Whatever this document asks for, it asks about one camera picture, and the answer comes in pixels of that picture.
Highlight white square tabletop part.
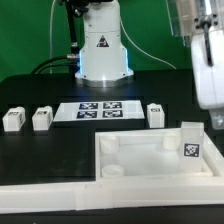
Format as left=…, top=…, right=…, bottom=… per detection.
left=95, top=128, right=214, bottom=179

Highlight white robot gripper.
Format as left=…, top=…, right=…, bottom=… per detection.
left=191, top=30, right=224, bottom=130

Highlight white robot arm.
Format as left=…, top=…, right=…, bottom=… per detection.
left=75, top=0, right=224, bottom=130

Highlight white cable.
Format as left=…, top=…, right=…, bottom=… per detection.
left=48, top=0, right=58, bottom=74

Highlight black camera stand pole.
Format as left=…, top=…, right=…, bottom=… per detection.
left=57, top=0, right=88, bottom=64

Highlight black cables on table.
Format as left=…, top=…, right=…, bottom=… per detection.
left=30, top=55, right=81, bottom=75

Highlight white L-shaped obstacle fence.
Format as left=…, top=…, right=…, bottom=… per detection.
left=0, top=131, right=224, bottom=214

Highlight paper sheet with markers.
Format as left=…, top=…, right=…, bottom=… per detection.
left=54, top=100, right=145, bottom=122

